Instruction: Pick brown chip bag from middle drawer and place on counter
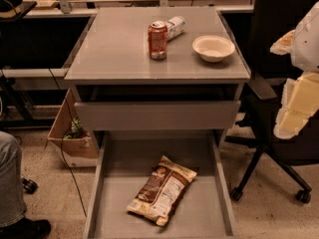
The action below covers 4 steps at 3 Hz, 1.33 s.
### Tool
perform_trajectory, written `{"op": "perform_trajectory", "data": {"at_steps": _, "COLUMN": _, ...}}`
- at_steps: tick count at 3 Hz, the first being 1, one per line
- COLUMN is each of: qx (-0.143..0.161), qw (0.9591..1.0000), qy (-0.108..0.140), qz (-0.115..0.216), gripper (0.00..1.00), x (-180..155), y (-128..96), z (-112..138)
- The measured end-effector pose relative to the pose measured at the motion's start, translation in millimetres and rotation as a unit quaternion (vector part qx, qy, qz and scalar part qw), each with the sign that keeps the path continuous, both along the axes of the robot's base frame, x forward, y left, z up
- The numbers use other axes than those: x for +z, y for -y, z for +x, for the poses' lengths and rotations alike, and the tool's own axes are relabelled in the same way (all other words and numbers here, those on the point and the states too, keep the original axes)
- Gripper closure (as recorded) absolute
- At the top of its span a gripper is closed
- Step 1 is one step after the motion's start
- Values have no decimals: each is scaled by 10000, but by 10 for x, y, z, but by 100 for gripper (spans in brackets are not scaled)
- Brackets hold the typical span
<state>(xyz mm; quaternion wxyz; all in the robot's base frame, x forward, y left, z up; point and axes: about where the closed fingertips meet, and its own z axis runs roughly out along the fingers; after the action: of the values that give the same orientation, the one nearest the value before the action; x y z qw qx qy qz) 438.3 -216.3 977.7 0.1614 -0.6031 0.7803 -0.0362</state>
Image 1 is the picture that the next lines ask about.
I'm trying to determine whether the red soda can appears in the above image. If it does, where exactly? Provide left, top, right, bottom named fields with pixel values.
left=148, top=21, right=167, bottom=60

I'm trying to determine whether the brown chip bag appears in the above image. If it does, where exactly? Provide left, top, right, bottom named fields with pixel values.
left=127, top=155, right=196, bottom=226

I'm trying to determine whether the black shoe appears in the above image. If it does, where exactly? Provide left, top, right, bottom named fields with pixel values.
left=0, top=218, right=51, bottom=239

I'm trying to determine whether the black cable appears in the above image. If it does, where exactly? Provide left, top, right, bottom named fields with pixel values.
left=3, top=0, right=88, bottom=218

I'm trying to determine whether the black office chair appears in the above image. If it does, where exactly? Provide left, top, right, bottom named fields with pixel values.
left=222, top=0, right=319, bottom=203

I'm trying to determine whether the open middle drawer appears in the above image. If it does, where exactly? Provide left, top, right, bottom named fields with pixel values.
left=83, top=135, right=239, bottom=239

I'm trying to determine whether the white paper bowl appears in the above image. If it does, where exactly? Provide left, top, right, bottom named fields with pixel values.
left=192, top=35, right=235, bottom=63

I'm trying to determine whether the person leg in jeans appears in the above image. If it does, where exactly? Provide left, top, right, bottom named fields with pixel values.
left=0, top=131, right=26, bottom=228

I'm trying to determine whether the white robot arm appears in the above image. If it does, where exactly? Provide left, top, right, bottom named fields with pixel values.
left=270, top=2, right=319, bottom=139

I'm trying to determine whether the green item in box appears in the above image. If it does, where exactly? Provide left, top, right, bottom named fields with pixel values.
left=63, top=117, right=87, bottom=139

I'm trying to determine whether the cardboard box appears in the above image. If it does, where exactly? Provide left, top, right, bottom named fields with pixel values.
left=48, top=89, right=98, bottom=167

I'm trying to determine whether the closed top drawer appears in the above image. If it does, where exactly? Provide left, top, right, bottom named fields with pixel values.
left=75, top=101, right=240, bottom=130

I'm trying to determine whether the grey drawer cabinet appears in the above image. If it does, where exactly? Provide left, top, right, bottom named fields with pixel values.
left=63, top=6, right=252, bottom=239

